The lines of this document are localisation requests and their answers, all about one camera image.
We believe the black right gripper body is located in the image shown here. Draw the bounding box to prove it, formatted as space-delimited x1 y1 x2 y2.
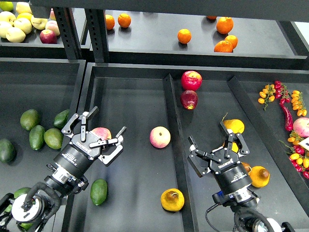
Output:
210 146 252 195

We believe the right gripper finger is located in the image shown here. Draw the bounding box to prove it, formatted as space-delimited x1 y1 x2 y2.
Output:
220 121 250 157
188 135 224 177

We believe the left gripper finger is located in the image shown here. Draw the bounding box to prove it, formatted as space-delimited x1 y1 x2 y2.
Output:
61 106 99 142
89 126 126 167

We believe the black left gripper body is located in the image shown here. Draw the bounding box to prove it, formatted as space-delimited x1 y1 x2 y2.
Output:
54 132 101 178

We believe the yellow pear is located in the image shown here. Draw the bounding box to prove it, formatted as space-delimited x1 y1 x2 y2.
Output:
160 188 184 212
222 142 239 153
249 166 270 188
242 162 252 173
222 113 245 133

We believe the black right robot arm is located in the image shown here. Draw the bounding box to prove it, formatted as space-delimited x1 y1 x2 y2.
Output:
188 122 294 232

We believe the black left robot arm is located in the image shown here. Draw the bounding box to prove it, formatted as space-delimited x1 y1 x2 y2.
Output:
0 107 126 232

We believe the green avocado centre round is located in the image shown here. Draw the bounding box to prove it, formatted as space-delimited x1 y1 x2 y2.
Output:
44 128 63 150

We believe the green avocado centre long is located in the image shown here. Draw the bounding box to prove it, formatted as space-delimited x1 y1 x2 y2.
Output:
29 125 45 150

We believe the dark green avocado far left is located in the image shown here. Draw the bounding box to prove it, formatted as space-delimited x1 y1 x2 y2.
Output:
0 138 16 163

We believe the pink apple left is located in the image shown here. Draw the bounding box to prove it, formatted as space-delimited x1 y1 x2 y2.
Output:
89 127 112 147

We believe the pink apple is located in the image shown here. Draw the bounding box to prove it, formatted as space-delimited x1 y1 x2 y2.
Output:
150 126 171 148
89 127 112 147

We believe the black bin divider left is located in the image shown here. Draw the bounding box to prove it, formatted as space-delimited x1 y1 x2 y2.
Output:
163 74 198 232

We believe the black left bin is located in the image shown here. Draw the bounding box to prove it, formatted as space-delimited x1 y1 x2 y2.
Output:
0 58 85 196

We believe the black bin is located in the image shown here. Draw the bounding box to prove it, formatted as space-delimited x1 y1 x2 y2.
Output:
0 58 85 196
62 64 309 232

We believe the pink apple middle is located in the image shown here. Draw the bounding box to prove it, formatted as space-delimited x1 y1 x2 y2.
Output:
150 126 171 148

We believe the red chili pepper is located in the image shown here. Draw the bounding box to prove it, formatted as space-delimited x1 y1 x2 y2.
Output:
279 99 294 131

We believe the mixed cherry tomato bunch lower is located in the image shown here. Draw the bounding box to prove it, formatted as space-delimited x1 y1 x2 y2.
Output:
280 130 309 180

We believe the orange cherry tomato bunch left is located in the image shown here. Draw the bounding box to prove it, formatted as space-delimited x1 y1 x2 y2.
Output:
258 84 276 111

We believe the orange cherry tomato bunch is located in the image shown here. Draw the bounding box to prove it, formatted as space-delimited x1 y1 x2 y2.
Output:
258 84 276 111
291 90 307 116

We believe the white label card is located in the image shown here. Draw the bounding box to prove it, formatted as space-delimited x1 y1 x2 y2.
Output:
299 137 309 151

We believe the black middle bin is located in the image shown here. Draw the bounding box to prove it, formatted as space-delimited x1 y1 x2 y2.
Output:
62 64 309 232

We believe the dark red apple lower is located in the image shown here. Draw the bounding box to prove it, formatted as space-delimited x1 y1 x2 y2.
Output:
180 90 198 110

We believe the pink peach right edge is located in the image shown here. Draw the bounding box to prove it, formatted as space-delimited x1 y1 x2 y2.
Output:
293 117 309 138

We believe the red cherry tomato bunch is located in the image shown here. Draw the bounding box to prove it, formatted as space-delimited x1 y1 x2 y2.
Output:
274 80 290 104

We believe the orange cherry tomato bunch right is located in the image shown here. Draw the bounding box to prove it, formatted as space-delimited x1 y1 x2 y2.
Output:
291 90 307 116

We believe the red apple upper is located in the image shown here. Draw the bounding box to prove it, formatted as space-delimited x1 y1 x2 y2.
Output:
181 71 202 91

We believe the black upper left tray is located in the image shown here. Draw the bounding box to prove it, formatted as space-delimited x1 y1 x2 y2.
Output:
0 8 87 58

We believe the red apple on shelf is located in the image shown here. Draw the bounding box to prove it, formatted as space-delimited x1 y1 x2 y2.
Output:
40 29 57 44

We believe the orange on shelf front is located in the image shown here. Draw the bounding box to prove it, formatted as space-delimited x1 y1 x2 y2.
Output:
214 40 233 53

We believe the orange on shelf right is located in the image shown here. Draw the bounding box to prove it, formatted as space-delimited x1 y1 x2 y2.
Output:
225 35 239 49

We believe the green avocado by bin wall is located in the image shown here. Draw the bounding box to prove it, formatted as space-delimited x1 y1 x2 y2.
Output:
53 109 69 130

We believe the black shelf post right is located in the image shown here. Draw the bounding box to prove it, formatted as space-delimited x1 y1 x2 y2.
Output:
84 9 110 63

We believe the black shelf post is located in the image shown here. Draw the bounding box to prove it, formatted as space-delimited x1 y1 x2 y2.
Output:
84 9 110 63
53 7 83 59

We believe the black shelf post left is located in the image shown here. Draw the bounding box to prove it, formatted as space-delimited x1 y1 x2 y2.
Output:
53 7 83 59

